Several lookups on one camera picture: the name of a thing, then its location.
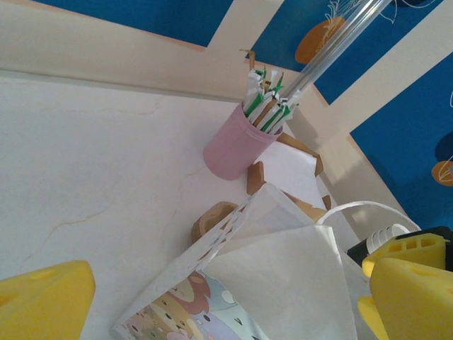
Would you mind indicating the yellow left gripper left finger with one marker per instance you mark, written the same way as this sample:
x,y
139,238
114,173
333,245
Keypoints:
x,y
39,308

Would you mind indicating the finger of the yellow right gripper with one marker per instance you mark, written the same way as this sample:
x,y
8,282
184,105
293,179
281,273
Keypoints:
x,y
407,248

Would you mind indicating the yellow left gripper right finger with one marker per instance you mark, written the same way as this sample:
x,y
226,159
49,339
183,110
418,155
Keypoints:
x,y
417,304

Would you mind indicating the white paper gift bag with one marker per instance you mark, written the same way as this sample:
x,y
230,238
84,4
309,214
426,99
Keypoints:
x,y
283,276

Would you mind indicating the brown pulp cup carrier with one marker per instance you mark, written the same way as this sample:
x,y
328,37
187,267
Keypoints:
x,y
209,221

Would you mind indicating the white paper napkin stack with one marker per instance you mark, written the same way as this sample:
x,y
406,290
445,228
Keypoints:
x,y
286,166

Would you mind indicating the brown cardboard napkin tray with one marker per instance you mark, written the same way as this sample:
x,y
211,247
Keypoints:
x,y
255,177

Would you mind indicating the green wrapped straw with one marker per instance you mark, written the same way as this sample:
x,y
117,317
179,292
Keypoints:
x,y
274,95
283,113

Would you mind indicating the pink straw holder cup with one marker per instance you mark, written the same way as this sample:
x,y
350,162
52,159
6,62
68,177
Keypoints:
x,y
233,148

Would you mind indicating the white wrapped straw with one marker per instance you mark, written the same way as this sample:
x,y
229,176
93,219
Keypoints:
x,y
255,101

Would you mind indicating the brown wrapped straw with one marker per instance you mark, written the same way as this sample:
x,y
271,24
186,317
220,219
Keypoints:
x,y
251,65

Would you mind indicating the aluminium frame post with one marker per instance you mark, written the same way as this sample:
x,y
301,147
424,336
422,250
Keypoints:
x,y
336,46

